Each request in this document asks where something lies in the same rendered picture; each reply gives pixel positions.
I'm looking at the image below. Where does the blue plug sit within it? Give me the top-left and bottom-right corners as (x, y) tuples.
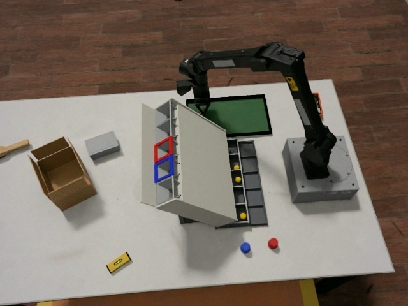
(240, 242), (251, 254)

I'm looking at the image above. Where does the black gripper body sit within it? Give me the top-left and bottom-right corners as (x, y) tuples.
(194, 82), (210, 105)

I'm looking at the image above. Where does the green tray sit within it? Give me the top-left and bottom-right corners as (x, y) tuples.
(202, 94), (272, 137)

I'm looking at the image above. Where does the blue square frame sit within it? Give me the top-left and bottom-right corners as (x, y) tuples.
(154, 155), (174, 183)

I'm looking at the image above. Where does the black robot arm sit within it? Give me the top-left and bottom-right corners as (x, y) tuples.
(176, 41), (337, 180)

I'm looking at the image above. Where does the yellow pocket level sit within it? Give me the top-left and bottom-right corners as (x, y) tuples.
(106, 252), (132, 273)

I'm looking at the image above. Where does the orange pocket multimeter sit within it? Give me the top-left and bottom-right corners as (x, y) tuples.
(312, 93), (323, 118)

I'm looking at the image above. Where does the red rectangular frame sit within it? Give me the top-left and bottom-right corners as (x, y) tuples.
(154, 136), (173, 163)

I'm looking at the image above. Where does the open brown cardboard box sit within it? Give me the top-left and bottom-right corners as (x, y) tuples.
(28, 137), (97, 212)

